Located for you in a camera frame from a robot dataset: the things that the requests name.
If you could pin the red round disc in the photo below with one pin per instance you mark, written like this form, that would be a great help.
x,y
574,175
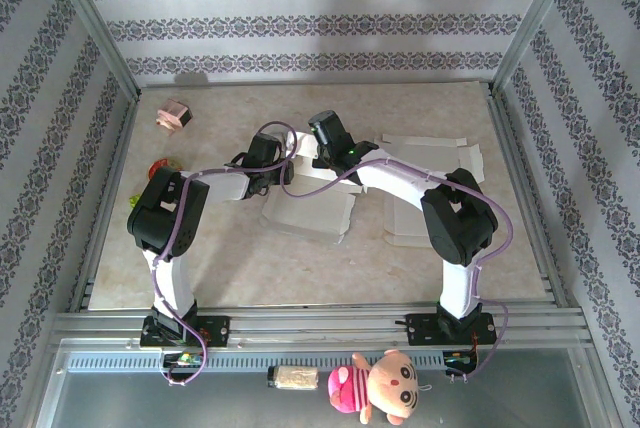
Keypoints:
x,y
162,167

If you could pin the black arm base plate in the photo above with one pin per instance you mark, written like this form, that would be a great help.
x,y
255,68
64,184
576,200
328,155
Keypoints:
x,y
217,330
420,329

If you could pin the grey metal shelf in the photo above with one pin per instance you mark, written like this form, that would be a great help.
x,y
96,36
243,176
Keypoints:
x,y
150,403

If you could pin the small yellow green item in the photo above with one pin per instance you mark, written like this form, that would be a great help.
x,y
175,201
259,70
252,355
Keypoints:
x,y
134,200

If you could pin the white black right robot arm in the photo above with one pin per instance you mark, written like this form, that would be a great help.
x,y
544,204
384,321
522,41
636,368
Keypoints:
x,y
457,218

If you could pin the pink plush doll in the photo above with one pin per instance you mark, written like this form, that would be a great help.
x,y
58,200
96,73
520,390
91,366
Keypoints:
x,y
380,388

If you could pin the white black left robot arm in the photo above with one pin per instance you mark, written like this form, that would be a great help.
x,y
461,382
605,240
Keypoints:
x,y
170,213

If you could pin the white roll with black cap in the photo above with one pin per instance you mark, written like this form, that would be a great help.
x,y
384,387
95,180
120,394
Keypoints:
x,y
295,378

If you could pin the blue white paper box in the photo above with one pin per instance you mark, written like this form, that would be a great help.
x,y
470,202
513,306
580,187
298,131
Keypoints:
x,y
310,213

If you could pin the small circuit board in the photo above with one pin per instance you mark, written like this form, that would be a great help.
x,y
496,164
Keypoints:
x,y
457,359
182,359

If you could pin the aluminium cross rail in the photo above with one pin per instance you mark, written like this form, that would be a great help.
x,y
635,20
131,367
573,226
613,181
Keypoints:
x,y
320,330

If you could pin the small pink toy box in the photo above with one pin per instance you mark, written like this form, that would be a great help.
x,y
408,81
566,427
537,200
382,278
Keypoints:
x,y
172,115

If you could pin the aluminium frame post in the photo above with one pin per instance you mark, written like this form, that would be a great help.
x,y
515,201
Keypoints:
x,y
532,23
92,23

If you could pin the yellow white paper box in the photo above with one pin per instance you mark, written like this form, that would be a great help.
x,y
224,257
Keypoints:
x,y
425,158

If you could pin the aluminium side rail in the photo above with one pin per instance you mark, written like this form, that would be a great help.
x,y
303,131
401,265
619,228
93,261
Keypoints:
x,y
512,148
121,148

